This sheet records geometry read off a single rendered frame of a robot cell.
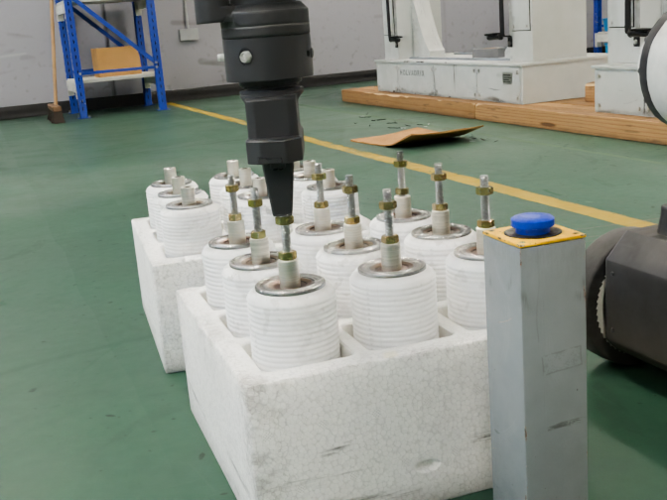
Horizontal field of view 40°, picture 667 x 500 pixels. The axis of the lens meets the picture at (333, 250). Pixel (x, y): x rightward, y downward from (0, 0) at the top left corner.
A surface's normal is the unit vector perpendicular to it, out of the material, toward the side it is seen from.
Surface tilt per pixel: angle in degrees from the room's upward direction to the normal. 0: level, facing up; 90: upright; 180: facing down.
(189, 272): 90
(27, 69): 90
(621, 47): 90
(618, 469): 0
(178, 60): 90
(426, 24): 63
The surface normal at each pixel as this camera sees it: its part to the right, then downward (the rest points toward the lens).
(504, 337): -0.94, 0.15
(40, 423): -0.07, -0.97
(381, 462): 0.33, 0.21
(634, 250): -0.71, -0.57
